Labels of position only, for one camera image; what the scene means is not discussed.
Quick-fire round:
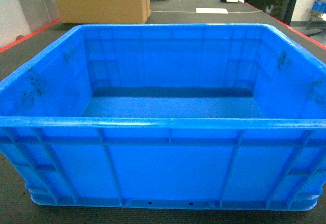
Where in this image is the large cardboard box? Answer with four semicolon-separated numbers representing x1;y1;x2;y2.
55;0;151;24

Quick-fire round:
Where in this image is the large blue plastic crate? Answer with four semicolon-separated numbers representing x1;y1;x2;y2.
1;24;325;211

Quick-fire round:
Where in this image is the white flat board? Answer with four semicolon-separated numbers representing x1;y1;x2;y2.
196;8;229;14

